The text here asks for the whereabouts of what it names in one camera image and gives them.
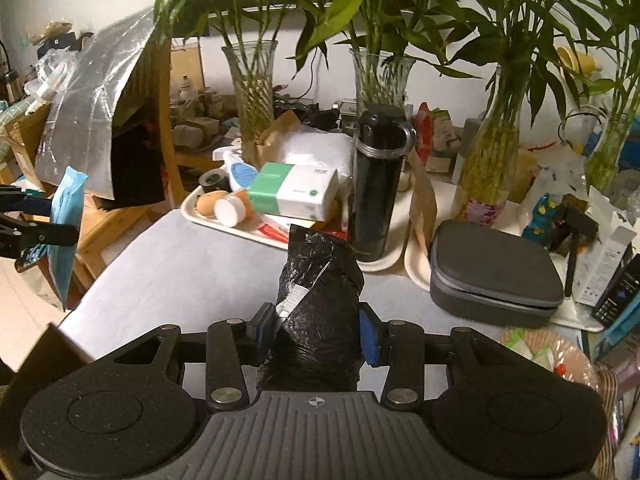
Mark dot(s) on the woven basket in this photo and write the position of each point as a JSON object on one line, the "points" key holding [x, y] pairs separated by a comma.
{"points": [[575, 360]]}

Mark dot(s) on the green white tissue pack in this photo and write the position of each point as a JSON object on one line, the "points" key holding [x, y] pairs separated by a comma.
{"points": [[292, 190]]}

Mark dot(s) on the black mini tripod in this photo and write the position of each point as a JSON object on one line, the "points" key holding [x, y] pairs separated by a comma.
{"points": [[575, 230]]}

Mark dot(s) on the red packet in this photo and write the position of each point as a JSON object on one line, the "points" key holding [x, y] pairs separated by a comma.
{"points": [[424, 125]]}

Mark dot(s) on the wooden chair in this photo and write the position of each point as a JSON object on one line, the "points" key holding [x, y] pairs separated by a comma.
{"points": [[167, 160]]}

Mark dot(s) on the black trash bag roll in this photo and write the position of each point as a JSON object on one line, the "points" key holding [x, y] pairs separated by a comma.
{"points": [[315, 300]]}

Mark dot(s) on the grey zip case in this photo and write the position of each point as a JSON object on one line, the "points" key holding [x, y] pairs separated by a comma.
{"points": [[495, 270]]}

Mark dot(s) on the beige egg-shaped sponge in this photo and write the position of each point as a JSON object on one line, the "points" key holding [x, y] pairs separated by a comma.
{"points": [[207, 205]]}

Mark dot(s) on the silver foil sheet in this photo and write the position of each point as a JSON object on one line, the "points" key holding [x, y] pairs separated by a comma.
{"points": [[85, 125]]}

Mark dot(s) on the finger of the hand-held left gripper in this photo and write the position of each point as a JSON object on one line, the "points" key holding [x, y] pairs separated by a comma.
{"points": [[45, 235], [25, 202]]}

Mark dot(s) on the bamboo in slim glass vase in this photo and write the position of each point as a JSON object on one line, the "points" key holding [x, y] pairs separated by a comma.
{"points": [[607, 160]]}

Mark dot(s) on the brown cardboard box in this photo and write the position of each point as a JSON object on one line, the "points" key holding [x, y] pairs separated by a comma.
{"points": [[40, 365]]}

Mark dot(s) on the yellow paper roll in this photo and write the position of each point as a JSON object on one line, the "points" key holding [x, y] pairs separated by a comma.
{"points": [[577, 59]]}

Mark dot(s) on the orange tube white cap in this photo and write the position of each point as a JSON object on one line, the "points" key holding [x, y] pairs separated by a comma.
{"points": [[232, 207]]}

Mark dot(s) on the blue plastic packet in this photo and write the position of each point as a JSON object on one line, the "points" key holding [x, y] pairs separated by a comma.
{"points": [[67, 240]]}

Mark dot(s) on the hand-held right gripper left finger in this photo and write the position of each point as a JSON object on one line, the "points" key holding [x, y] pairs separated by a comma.
{"points": [[262, 332]]}

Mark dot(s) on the bamboo in bottle-shaped vase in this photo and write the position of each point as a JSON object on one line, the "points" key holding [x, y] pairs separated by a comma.
{"points": [[485, 170]]}

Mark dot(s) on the black thermos bottle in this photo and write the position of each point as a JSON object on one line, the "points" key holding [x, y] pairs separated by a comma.
{"points": [[375, 195]]}

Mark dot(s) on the black carton box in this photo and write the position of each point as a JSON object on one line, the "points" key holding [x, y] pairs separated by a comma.
{"points": [[620, 295]]}

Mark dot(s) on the black tape roll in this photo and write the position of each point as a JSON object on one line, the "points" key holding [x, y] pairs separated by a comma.
{"points": [[214, 181]]}

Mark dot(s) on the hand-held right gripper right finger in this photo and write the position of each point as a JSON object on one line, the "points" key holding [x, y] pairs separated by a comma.
{"points": [[370, 337]]}

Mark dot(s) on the blue yellow patterned bag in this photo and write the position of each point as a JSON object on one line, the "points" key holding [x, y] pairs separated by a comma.
{"points": [[542, 220]]}

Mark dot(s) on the bamboo in flared glass vase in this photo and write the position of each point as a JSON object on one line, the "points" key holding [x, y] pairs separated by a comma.
{"points": [[250, 100], [380, 80]]}

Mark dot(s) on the brown paper bag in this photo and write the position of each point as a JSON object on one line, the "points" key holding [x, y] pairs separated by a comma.
{"points": [[425, 200]]}

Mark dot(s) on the white plastic bag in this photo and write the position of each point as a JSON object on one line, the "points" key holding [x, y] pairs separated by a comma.
{"points": [[315, 147]]}

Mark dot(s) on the white carton box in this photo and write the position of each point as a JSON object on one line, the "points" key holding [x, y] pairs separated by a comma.
{"points": [[607, 255]]}

